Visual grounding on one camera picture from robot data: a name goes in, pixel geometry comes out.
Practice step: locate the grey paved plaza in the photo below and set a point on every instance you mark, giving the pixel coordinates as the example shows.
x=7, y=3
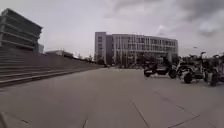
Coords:
x=110, y=98

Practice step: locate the dark layered building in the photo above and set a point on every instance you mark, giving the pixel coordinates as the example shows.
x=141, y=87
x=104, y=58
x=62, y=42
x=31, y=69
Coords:
x=18, y=31

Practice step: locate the wide stone steps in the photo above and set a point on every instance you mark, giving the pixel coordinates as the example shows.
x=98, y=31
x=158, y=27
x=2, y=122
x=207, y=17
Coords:
x=26, y=68

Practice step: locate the small pale building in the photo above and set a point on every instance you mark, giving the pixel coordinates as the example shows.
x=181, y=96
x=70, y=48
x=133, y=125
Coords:
x=41, y=48

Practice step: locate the low flat building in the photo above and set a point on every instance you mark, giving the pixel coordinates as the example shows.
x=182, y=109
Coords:
x=59, y=53

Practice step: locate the pale building with many windows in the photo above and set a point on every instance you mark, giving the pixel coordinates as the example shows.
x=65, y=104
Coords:
x=133, y=46

